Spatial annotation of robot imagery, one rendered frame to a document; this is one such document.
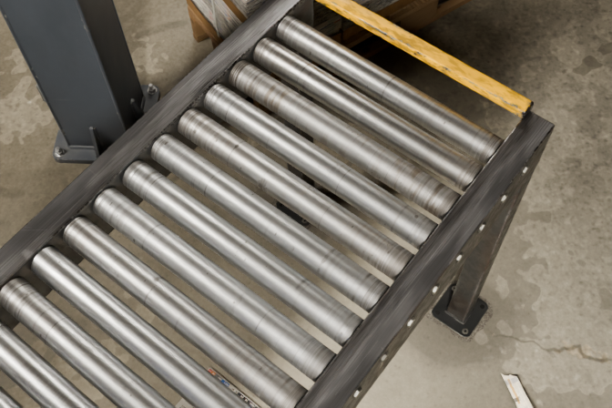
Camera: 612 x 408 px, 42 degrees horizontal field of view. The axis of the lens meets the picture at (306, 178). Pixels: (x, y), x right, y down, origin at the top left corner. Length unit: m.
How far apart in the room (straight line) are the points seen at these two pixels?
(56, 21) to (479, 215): 1.07
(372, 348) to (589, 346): 1.02
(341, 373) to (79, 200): 0.49
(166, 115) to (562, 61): 1.47
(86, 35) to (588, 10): 1.55
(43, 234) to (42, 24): 0.74
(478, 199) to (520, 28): 1.37
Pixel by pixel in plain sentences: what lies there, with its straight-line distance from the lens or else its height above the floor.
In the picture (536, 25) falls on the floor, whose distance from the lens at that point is 2.59.
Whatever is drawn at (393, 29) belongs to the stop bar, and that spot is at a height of 0.82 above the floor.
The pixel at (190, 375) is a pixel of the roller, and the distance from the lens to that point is 1.13.
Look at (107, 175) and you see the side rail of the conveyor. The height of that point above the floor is 0.80.
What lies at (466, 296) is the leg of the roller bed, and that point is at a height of 0.15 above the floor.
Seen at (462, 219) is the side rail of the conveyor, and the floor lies 0.80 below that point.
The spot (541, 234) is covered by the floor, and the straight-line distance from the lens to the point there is 2.17.
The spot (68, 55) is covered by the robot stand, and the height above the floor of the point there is 0.42.
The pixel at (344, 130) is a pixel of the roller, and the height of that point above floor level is 0.80.
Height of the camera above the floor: 1.87
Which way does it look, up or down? 59 degrees down
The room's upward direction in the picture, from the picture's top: 2 degrees counter-clockwise
